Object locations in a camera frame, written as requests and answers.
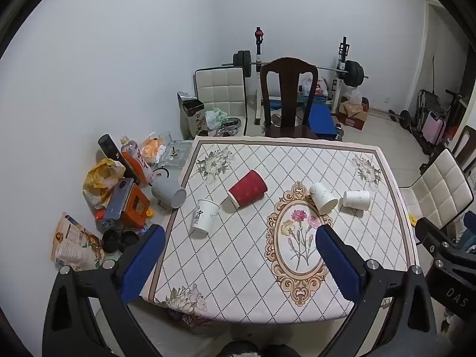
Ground red ribbed paper cup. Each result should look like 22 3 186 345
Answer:
228 170 269 208

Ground dark wooden chair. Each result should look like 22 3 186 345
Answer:
452 124 476 179
259 57 320 140

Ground yellow plastic bag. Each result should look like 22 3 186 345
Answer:
82 158 126 209

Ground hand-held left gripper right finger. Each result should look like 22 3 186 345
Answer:
315 224 437 357

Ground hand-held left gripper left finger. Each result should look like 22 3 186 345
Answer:
43 224 166 357

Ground orange label drink bottle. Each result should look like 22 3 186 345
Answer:
120 136 154 184

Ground black cylindrical bottle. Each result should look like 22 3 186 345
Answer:
98 134 131 177

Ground orange box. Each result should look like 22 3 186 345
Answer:
120 185 151 228

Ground white green plastic bag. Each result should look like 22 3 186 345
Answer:
206 108 228 130

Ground brown gift box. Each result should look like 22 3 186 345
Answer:
177 91 209 140

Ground floral diamond pattern tablecloth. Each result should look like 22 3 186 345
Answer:
143 136 419 324

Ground pink suitcase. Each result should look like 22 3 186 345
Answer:
424 111 447 145

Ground clear glass tray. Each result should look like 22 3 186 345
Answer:
156 139 194 170

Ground black folding cart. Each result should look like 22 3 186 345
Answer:
414 88 464 155

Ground white plastic bag red print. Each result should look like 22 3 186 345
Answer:
298 72 330 99

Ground black dumbbell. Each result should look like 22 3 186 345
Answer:
388 109 411 131

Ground orange snack bag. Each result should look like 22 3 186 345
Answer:
140 132 168 166

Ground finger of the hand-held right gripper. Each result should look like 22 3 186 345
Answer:
414 217 460 258

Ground grey cylindrical cup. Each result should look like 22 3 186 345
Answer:
151 176 187 209

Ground cardboard box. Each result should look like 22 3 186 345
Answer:
336 100 369 131

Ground printed snack bag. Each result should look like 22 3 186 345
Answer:
51 212 105 271

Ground black round lid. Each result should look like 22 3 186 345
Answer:
102 229 120 253
120 230 140 248

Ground white speckled paper cup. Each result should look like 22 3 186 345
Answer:
309 182 339 215
342 190 371 209

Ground white barbell rack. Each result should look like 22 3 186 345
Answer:
254 27 352 126

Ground stack of metal bowls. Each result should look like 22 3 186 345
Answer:
216 117 242 137

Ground white cup with black print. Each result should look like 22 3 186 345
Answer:
191 199 219 236

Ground barbell with black plates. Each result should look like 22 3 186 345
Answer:
222 50 369 87

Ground blue weight bench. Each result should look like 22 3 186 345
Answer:
303 103 337 138

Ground white cushioned chair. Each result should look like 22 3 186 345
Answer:
194 66 248 136
398 149 476 239

